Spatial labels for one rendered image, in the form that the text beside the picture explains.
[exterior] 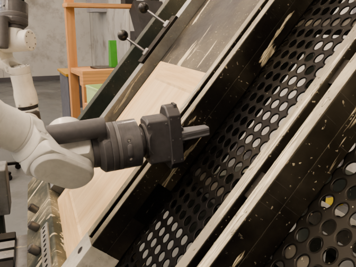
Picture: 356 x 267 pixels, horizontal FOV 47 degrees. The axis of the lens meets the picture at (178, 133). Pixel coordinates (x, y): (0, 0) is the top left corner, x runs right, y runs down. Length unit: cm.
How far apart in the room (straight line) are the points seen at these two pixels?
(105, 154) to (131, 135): 6
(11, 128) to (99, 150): 15
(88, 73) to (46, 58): 773
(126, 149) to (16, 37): 75
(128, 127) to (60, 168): 14
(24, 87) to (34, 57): 1073
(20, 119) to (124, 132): 17
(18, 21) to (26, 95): 23
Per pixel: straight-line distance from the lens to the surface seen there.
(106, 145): 71
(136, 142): 71
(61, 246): 113
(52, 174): 69
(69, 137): 69
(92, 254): 86
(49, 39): 1215
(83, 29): 1228
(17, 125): 66
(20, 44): 137
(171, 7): 171
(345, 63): 59
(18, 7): 141
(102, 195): 110
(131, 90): 143
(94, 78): 449
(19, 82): 140
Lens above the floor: 144
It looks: 14 degrees down
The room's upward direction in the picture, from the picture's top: straight up
